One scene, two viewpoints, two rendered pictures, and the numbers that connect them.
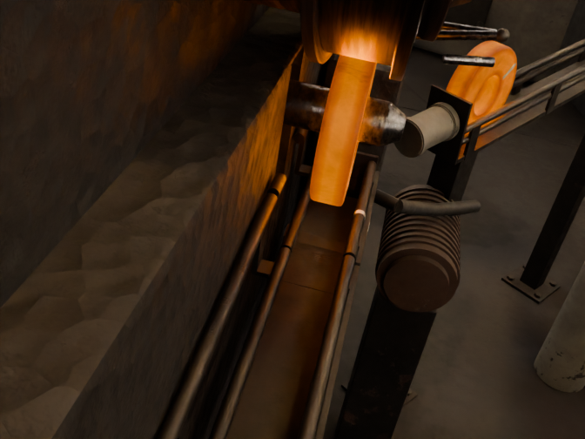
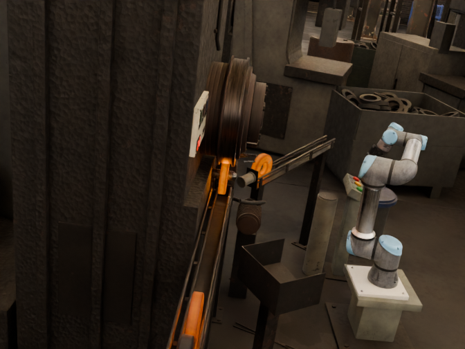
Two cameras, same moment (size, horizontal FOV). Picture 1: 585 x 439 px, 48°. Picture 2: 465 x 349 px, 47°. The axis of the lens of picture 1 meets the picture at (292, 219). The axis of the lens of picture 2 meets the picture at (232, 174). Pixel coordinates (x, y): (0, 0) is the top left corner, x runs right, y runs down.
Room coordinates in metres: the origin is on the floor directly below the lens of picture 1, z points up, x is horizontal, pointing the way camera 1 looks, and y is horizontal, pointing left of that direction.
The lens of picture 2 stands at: (-1.65, 0.12, 1.74)
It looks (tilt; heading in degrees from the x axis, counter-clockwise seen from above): 22 degrees down; 355
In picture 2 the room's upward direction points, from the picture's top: 8 degrees clockwise
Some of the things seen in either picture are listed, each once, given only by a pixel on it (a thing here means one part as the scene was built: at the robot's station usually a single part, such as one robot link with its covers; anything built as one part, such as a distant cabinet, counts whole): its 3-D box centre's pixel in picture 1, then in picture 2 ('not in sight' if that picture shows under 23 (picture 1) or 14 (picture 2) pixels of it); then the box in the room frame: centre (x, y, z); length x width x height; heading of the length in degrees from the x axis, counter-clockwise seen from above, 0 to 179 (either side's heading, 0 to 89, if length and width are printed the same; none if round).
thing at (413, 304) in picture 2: not in sight; (380, 287); (0.63, -0.90, 0.28); 0.32 x 0.32 x 0.04; 89
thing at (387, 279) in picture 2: not in sight; (384, 271); (0.63, -0.90, 0.37); 0.15 x 0.15 x 0.10
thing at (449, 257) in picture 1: (391, 333); (243, 248); (0.90, -0.21, 0.27); 0.22 x 0.13 x 0.53; 174
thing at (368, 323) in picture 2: not in sight; (374, 311); (0.63, -0.90, 0.13); 0.40 x 0.40 x 0.26; 89
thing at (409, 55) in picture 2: not in sight; (410, 88); (4.46, -2.33, 0.55); 1.10 x 0.53 x 1.10; 14
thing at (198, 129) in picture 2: not in sight; (199, 122); (0.26, 0.10, 1.15); 0.26 x 0.02 x 0.18; 174
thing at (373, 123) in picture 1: (316, 108); (217, 174); (0.59, 0.00, 0.82); 0.17 x 0.04 x 0.04; 84
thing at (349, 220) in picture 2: not in sight; (347, 228); (1.18, -0.85, 0.31); 0.24 x 0.16 x 0.62; 174
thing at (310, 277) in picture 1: (325, 239); (221, 205); (0.61, -0.04, 0.66); 0.19 x 0.07 x 0.01; 174
